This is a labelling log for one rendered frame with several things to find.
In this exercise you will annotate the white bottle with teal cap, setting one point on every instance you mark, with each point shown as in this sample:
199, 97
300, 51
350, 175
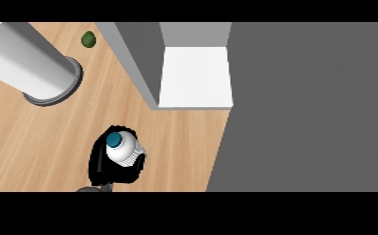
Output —
121, 148

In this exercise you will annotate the white cylinder with grey base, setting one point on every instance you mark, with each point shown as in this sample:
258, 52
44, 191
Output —
34, 69

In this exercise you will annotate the grey open cabinet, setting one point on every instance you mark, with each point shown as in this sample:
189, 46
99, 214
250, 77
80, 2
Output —
193, 79

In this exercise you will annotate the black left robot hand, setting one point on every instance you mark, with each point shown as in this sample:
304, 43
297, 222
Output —
100, 169

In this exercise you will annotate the flat dark grey cabinet door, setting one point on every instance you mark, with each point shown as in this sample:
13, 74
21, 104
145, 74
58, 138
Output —
300, 112

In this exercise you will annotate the small green fruit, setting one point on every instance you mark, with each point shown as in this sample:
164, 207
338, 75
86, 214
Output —
89, 39

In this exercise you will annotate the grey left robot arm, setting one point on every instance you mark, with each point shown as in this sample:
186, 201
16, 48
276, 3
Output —
93, 189

